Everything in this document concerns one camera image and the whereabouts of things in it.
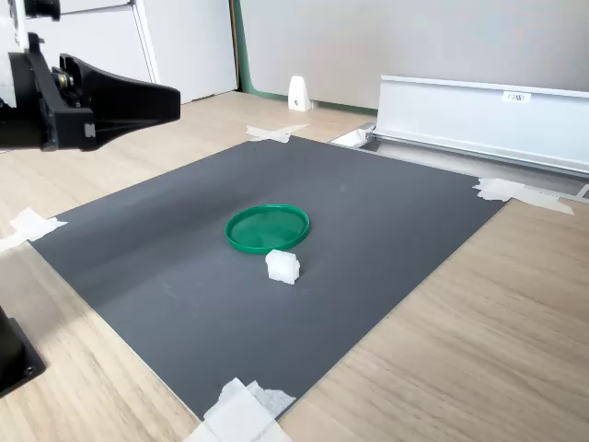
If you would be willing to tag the small white plastic terminal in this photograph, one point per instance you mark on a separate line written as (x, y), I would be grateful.
(283, 268)

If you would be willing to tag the white cabinet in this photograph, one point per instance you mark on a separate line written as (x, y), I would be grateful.
(184, 46)

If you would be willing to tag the white tape piece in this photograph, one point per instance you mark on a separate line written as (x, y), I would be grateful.
(239, 414)
(499, 189)
(32, 226)
(276, 132)

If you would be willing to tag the white camera box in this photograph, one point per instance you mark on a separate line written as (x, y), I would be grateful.
(9, 27)

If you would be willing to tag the black camera clamp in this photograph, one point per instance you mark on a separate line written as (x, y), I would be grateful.
(42, 9)

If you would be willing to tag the dark grey mat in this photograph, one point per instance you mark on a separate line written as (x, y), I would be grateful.
(184, 276)

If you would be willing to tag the small white printed label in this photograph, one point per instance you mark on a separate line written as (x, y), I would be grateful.
(516, 97)

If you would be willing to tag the round green lid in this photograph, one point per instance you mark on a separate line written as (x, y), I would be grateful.
(267, 230)

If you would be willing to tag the small white bracket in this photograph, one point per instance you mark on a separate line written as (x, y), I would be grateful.
(299, 94)

